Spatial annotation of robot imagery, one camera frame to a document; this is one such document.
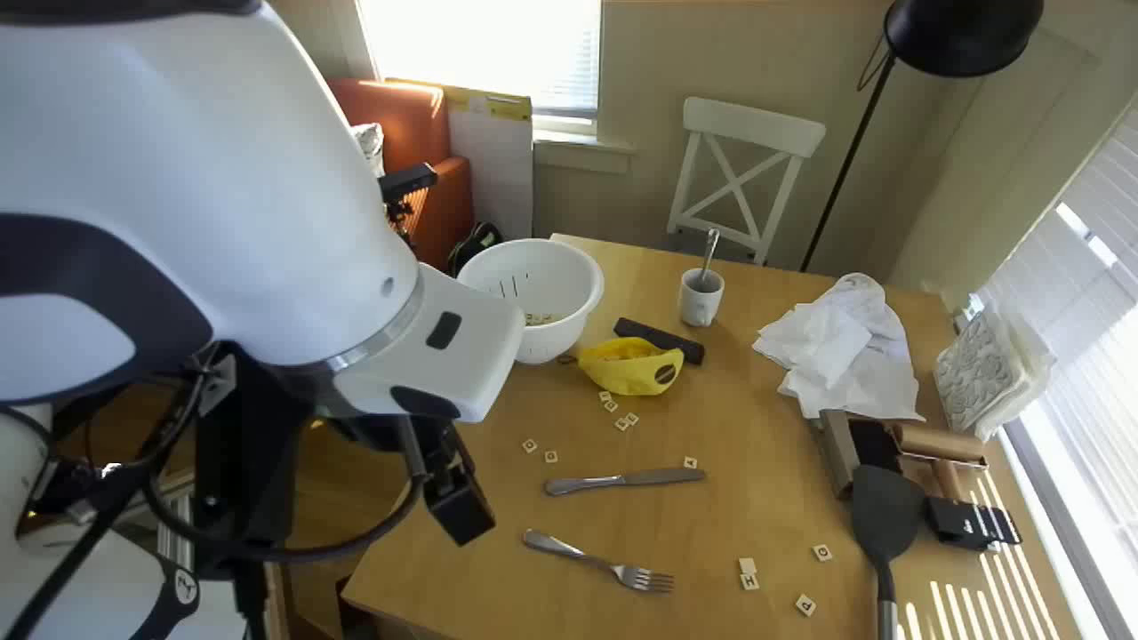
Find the white plastic colander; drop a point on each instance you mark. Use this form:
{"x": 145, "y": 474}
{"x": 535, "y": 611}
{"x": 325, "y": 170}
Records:
{"x": 539, "y": 286}

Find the bright window with blind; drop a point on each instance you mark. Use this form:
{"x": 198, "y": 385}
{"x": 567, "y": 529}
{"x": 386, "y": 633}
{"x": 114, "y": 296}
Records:
{"x": 484, "y": 46}

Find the metal fork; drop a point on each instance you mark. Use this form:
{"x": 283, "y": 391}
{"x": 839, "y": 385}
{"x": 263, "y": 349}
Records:
{"x": 593, "y": 564}

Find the white wooden chair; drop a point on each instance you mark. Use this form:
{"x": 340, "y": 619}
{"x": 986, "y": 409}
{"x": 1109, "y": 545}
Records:
{"x": 749, "y": 166}

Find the white crumpled cloth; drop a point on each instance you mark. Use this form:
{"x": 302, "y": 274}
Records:
{"x": 846, "y": 343}

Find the small wooden letter tile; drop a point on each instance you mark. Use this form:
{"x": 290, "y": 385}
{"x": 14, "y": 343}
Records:
{"x": 824, "y": 554}
{"x": 749, "y": 573}
{"x": 608, "y": 401}
{"x": 806, "y": 605}
{"x": 552, "y": 455}
{"x": 691, "y": 465}
{"x": 627, "y": 421}
{"x": 531, "y": 446}

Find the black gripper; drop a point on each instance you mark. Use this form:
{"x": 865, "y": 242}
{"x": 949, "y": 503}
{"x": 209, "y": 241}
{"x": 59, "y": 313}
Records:
{"x": 427, "y": 433}

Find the white flat cardboard box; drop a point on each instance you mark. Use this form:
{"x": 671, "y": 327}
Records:
{"x": 493, "y": 154}

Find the brown wooden block pile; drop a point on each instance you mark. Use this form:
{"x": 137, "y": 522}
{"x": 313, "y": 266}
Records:
{"x": 945, "y": 455}

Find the black floor lamp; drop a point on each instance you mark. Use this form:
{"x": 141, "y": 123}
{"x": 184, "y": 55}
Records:
{"x": 963, "y": 29}

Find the black cylindrical bar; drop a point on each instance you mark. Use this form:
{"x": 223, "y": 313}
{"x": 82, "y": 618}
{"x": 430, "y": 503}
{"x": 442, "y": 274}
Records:
{"x": 663, "y": 340}

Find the grey metal cylinder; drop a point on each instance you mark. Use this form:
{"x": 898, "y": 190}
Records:
{"x": 883, "y": 512}

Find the orange armchair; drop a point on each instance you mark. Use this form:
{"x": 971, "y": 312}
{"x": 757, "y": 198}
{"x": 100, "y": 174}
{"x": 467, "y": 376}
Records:
{"x": 412, "y": 131}

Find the yellow crumpled pouch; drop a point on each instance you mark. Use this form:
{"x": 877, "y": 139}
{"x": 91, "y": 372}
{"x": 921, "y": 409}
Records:
{"x": 627, "y": 369}

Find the metal spoon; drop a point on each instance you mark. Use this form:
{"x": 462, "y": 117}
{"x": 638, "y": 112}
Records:
{"x": 710, "y": 254}

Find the white slatted window blind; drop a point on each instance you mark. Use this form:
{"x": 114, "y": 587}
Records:
{"x": 1085, "y": 296}

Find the white ceramic cup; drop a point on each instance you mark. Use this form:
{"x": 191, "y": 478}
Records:
{"x": 701, "y": 304}

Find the white textured box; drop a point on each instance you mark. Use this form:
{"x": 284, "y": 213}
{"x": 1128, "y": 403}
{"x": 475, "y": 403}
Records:
{"x": 983, "y": 372}

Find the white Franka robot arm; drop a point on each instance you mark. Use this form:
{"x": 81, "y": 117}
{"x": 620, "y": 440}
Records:
{"x": 179, "y": 178}

